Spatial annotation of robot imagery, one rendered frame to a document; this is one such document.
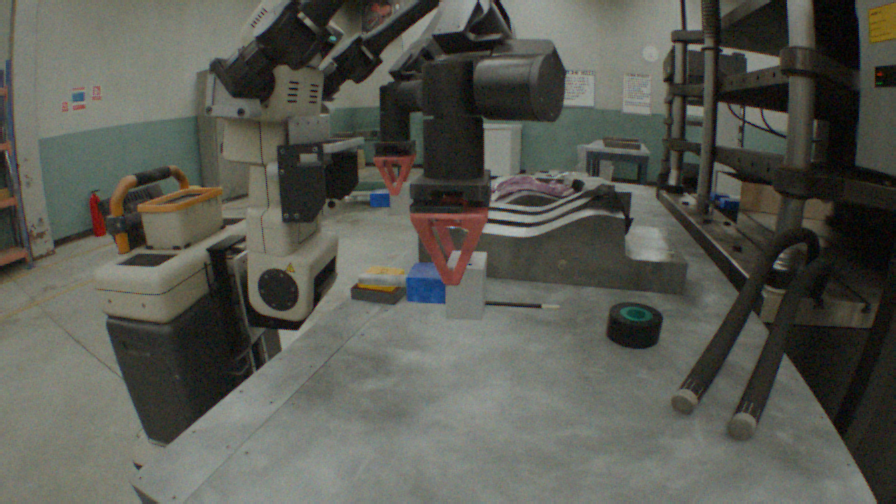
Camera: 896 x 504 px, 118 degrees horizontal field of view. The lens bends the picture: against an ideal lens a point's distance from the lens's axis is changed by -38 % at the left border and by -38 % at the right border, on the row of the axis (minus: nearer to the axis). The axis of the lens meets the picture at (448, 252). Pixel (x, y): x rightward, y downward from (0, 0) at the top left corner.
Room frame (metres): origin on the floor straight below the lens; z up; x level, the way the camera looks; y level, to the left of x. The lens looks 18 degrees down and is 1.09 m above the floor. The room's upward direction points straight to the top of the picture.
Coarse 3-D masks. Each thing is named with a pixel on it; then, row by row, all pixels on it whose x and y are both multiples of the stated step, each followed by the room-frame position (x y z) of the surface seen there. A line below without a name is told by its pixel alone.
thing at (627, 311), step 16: (624, 304) 0.55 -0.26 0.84; (640, 304) 0.54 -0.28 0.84; (608, 320) 0.52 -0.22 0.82; (624, 320) 0.50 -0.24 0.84; (640, 320) 0.49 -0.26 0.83; (656, 320) 0.49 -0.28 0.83; (608, 336) 0.51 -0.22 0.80; (624, 336) 0.49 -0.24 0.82; (640, 336) 0.48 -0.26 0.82; (656, 336) 0.48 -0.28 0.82
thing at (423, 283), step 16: (480, 256) 0.42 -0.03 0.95; (416, 272) 0.41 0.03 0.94; (432, 272) 0.41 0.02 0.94; (464, 272) 0.38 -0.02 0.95; (480, 272) 0.38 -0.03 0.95; (416, 288) 0.39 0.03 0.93; (432, 288) 0.39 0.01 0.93; (448, 288) 0.38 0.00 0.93; (464, 288) 0.38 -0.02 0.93; (480, 288) 0.38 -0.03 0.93; (448, 304) 0.39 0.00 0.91; (464, 304) 0.38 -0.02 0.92; (480, 304) 0.38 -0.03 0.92
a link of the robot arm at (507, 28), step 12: (444, 0) 0.45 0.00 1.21; (480, 0) 0.42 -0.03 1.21; (492, 0) 0.42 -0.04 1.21; (504, 0) 0.47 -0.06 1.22; (480, 12) 0.41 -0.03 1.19; (492, 12) 0.41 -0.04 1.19; (504, 12) 0.46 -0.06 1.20; (480, 24) 0.40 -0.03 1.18; (492, 24) 0.41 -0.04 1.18; (504, 24) 0.43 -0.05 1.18; (516, 36) 0.46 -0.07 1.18
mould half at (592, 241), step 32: (544, 224) 0.78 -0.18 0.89; (576, 224) 0.71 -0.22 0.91; (608, 224) 0.69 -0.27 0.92; (512, 256) 0.74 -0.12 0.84; (544, 256) 0.72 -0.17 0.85; (576, 256) 0.71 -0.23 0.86; (608, 256) 0.69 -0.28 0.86; (640, 256) 0.69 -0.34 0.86; (608, 288) 0.69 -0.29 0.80; (640, 288) 0.67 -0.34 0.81; (672, 288) 0.66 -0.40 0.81
